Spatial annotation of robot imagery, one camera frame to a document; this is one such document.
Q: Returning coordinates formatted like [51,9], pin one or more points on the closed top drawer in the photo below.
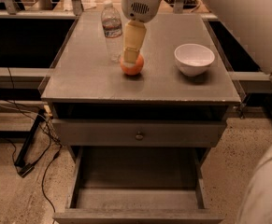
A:
[123,133]

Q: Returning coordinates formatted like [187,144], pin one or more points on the orange fruit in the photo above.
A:
[132,69]

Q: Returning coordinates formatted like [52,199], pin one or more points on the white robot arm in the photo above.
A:
[250,21]

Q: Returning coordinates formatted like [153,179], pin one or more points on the open middle drawer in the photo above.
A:
[137,185]

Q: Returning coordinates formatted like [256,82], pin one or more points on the grey wooden drawer cabinet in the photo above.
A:
[85,85]

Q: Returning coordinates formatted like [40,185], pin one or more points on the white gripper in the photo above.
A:
[141,7]

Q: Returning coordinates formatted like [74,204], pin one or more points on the black cable bundle background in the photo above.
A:
[187,4]

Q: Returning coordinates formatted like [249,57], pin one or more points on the black metal stand leg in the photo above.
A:
[26,168]

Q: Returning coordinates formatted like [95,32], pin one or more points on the clear plastic water bottle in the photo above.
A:
[113,32]

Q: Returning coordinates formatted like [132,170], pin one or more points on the white ceramic bowl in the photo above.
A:
[193,59]

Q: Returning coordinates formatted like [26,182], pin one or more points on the white crumpled cloth background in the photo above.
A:
[86,4]

